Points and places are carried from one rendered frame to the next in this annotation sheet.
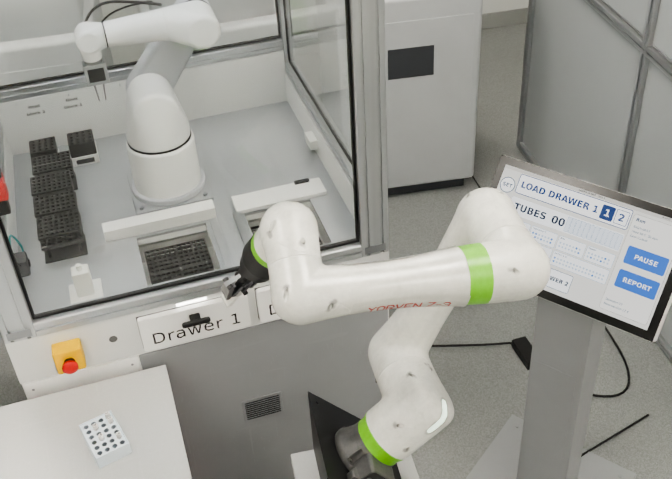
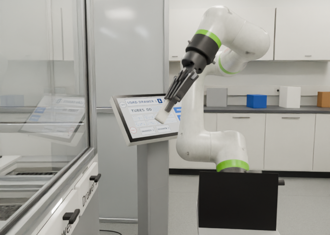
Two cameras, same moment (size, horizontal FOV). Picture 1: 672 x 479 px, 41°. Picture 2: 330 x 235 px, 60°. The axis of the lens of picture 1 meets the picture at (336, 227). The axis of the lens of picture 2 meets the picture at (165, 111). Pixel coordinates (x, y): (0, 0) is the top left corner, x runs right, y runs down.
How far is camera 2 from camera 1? 2.05 m
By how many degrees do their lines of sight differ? 75
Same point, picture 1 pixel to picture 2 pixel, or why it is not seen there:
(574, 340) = (163, 165)
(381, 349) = (198, 136)
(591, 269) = (170, 119)
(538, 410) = (153, 219)
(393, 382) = (222, 138)
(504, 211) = not seen: hidden behind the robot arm
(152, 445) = not seen: outside the picture
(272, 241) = (234, 15)
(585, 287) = (174, 125)
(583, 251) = not seen: hidden behind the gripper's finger
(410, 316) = (198, 113)
